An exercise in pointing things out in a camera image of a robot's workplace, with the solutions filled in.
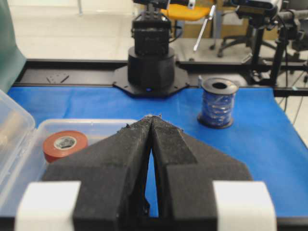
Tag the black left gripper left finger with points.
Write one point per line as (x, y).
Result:
(97, 189)

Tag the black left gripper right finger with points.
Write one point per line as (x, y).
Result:
(200, 188)

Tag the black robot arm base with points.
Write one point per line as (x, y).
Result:
(151, 57)

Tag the clear plastic toolbox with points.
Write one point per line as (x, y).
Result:
(21, 155)

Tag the red electrical tape roll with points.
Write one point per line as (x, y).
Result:
(62, 144)

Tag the blue table mat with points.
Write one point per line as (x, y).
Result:
(261, 136)

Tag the black office chair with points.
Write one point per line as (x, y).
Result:
(247, 39)

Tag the green curtain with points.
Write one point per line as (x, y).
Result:
(12, 61)

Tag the yellow office chair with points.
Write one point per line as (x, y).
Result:
(196, 10)

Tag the blue wire spool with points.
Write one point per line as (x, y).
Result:
(218, 101)

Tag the black aluminium rail frame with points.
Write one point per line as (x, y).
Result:
(100, 73)

